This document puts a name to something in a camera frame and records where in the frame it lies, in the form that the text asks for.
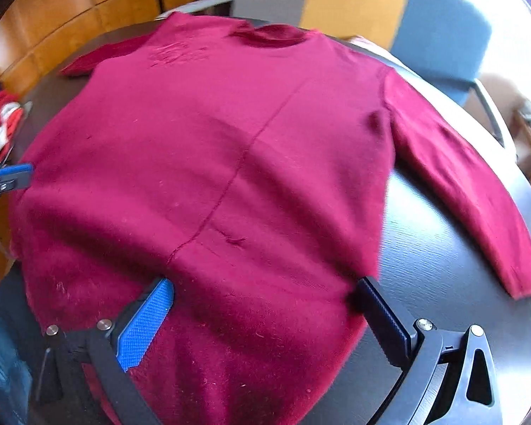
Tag wooden panelled wardrobe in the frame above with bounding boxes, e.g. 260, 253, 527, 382
0, 0, 194, 95

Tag crimson red knit sweater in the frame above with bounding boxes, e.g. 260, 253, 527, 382
10, 13, 531, 424

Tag grey yellow blue armchair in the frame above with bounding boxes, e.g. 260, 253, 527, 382
178, 0, 514, 150

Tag dark blue jacket sleeve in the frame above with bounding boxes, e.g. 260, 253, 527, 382
0, 320, 32, 424

